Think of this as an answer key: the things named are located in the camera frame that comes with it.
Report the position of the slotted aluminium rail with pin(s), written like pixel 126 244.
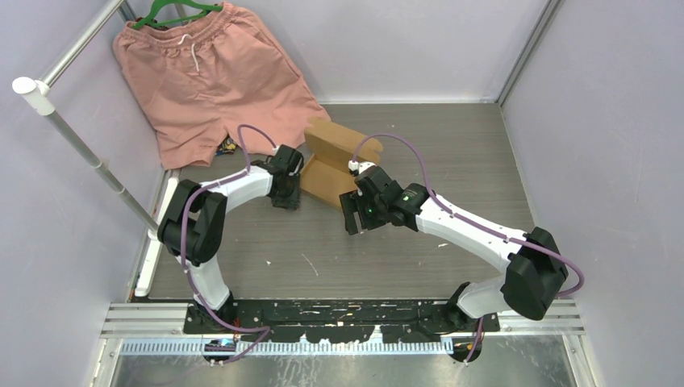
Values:
pixel 225 347

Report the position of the small colourful object under shorts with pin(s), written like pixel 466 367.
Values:
pixel 227 147

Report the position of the brown cardboard box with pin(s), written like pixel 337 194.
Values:
pixel 325 175

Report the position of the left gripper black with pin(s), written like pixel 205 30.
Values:
pixel 292 201

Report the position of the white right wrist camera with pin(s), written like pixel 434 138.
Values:
pixel 356 168

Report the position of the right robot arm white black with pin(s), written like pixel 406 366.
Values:
pixel 531 273

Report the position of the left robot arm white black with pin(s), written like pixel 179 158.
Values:
pixel 192 226

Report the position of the metal clothes rail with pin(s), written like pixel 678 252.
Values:
pixel 57 58

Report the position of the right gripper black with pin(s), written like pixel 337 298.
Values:
pixel 352 201

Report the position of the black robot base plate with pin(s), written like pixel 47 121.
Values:
pixel 340 321

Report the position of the green clothes hanger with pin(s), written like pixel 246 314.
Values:
pixel 167 13

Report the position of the pink shorts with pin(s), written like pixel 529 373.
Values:
pixel 223 76

